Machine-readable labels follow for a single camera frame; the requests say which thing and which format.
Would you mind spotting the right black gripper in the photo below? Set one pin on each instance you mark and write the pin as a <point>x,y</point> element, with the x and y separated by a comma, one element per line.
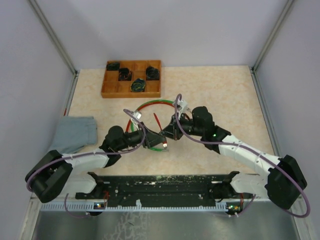
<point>172,131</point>

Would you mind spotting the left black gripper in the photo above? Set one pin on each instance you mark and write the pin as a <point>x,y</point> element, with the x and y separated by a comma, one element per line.
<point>151,138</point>

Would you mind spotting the thin red wire padlock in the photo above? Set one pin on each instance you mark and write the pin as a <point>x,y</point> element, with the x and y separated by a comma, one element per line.
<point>164,143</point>

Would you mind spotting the green cable lock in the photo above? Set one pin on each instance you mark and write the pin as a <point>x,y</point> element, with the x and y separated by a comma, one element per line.
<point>155,148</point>

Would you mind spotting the red cable lock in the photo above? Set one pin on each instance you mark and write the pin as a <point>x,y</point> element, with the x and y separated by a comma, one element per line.
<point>129,125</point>

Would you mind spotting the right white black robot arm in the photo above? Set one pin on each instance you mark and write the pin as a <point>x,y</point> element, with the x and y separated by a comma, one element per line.
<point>279,179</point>

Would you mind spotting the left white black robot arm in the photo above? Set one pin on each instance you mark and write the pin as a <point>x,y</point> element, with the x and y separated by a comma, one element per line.
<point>61,174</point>

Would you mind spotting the blue yellow rolled tie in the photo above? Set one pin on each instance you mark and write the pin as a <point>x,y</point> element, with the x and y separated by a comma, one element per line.
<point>138,85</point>

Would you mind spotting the black dotted rolled tie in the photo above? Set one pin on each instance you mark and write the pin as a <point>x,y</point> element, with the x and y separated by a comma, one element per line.
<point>152,73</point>

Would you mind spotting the wooden compartment tray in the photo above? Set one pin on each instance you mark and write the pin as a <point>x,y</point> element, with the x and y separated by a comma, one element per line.
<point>113,88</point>

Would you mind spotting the black orange rolled tie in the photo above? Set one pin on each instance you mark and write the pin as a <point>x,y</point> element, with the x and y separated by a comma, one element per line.
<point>124,74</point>

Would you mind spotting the folded blue jeans cloth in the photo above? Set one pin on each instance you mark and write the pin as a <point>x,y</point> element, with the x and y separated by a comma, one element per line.
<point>73,133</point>

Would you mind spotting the dark green rolled tie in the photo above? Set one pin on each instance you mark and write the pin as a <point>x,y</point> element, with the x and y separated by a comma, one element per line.
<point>113,66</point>

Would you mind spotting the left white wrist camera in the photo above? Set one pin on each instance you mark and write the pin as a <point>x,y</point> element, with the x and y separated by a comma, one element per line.
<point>136,115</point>

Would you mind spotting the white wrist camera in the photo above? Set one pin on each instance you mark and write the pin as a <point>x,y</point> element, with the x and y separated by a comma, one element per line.
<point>136,115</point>
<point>182,106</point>

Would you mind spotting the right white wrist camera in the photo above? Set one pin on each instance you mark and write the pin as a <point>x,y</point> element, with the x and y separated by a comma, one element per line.
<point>182,106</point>

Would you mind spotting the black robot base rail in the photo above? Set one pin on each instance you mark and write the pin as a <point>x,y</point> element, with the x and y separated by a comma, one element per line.
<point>156,193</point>

